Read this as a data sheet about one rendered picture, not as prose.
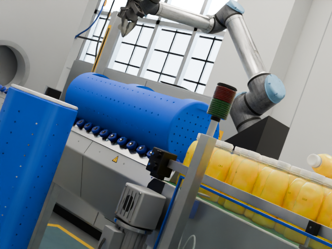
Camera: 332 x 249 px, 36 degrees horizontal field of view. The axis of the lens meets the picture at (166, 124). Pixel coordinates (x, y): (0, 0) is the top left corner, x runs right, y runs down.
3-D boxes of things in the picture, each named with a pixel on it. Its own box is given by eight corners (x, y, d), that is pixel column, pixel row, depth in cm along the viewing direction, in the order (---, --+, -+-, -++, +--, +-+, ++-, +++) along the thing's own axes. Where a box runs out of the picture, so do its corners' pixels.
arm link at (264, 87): (268, 116, 290) (226, 17, 325) (292, 99, 279) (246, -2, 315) (251, 112, 280) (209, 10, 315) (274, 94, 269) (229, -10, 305)
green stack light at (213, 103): (216, 117, 159) (221, 103, 159) (230, 122, 154) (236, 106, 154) (201, 111, 154) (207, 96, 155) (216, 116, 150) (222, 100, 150)
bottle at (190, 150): (187, 187, 193) (205, 140, 194) (196, 191, 187) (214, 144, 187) (172, 182, 190) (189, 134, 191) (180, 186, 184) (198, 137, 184)
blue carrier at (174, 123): (102, 129, 287) (117, 80, 287) (207, 175, 220) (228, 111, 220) (57, 117, 269) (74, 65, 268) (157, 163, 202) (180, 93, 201)
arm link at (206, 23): (212, 27, 331) (130, 1, 285) (225, 14, 323) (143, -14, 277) (218, 41, 326) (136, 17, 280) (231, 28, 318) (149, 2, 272)
